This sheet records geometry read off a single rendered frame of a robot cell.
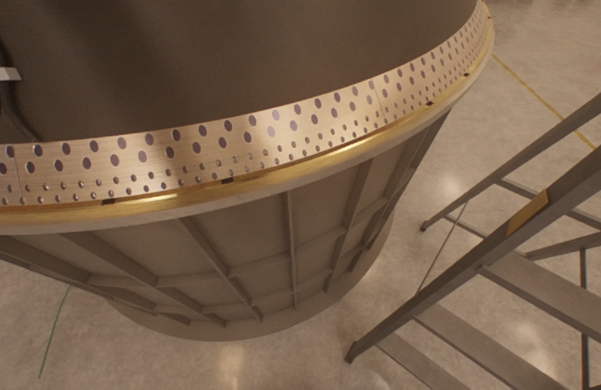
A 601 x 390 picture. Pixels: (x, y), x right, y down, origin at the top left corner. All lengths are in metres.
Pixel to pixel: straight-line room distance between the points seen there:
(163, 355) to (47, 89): 1.37
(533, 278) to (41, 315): 2.16
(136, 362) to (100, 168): 1.34
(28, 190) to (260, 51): 0.38
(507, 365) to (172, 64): 1.08
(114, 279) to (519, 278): 1.01
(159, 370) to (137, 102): 1.39
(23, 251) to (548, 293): 1.13
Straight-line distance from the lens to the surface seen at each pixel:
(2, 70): 0.46
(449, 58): 0.68
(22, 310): 2.15
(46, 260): 0.82
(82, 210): 0.45
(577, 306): 0.80
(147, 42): 0.40
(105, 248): 0.64
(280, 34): 0.41
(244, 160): 0.38
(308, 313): 1.45
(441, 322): 0.96
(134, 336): 1.70
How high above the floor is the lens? 1.46
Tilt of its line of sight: 54 degrees down
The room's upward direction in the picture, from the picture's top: straight up
